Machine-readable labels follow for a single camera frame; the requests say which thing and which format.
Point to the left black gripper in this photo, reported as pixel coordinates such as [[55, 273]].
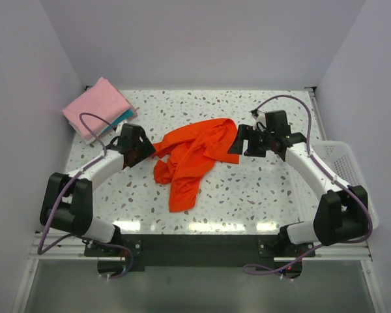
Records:
[[146, 149]]

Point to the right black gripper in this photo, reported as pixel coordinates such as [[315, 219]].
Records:
[[246, 132]]

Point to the orange t shirt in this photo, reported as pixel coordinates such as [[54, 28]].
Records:
[[185, 155]]

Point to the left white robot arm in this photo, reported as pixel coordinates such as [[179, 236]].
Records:
[[68, 200]]

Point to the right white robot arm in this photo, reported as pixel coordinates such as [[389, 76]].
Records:
[[342, 215]]

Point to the teal folded t shirt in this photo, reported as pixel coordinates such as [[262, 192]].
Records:
[[128, 115]]

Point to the white folded t shirt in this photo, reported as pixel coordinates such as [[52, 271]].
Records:
[[99, 129]]

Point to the pink folded t shirt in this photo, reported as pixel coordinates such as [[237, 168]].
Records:
[[102, 99]]

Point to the white plastic basket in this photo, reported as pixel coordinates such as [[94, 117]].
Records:
[[338, 159]]

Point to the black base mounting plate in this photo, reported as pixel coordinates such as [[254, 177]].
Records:
[[138, 252]]

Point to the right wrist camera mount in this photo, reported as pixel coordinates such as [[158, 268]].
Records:
[[259, 120]]

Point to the aluminium frame rail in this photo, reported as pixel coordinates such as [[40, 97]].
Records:
[[60, 245]]

